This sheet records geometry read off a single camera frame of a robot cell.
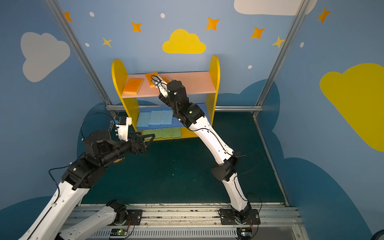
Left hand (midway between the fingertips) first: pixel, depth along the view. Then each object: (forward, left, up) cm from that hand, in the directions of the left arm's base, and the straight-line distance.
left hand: (146, 133), depth 63 cm
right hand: (+23, -10, +10) cm, 27 cm away
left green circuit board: (-32, +15, -38) cm, 52 cm away
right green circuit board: (-32, -46, -38) cm, 68 cm away
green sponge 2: (+26, -1, -34) cm, 43 cm away
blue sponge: (+30, +6, -22) cm, 37 cm away
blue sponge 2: (+30, -2, -22) cm, 37 cm away
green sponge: (+26, +5, -34) cm, 43 cm away
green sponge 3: (+28, -7, -35) cm, 45 cm away
